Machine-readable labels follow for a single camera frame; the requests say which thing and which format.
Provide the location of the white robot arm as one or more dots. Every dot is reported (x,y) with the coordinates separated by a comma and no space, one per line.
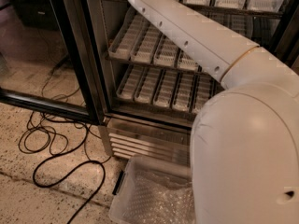
(245,140)

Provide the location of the stainless steel glass-door fridge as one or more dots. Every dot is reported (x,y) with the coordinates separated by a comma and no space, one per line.
(193,84)

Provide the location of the open glass fridge door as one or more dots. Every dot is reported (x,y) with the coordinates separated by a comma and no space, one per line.
(49,71)

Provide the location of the clear plastic storage bin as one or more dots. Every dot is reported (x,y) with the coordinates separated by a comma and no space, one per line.
(125,188)

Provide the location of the bubble wrap sheet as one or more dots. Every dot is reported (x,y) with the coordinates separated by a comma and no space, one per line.
(160,199)

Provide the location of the dark cabinet in background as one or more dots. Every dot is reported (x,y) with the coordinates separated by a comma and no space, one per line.
(36,13)

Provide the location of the bottom wire fridge shelf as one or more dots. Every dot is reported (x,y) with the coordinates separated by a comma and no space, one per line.
(151,111)

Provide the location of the wire fridge shelf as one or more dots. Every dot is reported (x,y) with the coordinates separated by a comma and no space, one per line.
(175,67)
(151,111)
(232,11)

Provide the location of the middle wire fridge shelf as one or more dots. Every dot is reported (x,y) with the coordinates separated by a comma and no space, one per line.
(175,67)

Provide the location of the top wire fridge shelf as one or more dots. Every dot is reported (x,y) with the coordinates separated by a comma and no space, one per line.
(232,11)

